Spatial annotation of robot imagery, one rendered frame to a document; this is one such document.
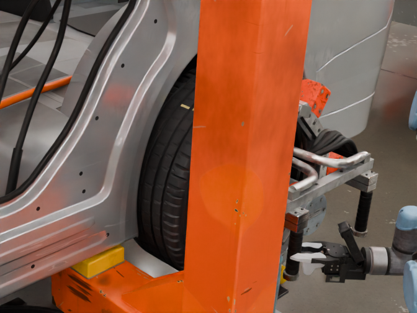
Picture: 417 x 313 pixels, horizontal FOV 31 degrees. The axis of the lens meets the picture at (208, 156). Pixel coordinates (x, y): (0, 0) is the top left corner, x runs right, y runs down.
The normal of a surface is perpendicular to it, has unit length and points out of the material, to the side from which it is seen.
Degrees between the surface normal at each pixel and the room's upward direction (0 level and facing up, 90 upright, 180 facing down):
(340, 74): 90
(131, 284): 0
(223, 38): 90
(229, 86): 90
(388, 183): 0
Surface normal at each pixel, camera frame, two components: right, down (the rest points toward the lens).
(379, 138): 0.07, -0.91
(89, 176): 0.73, 0.33
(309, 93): -0.52, -0.30
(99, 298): -0.68, 0.27
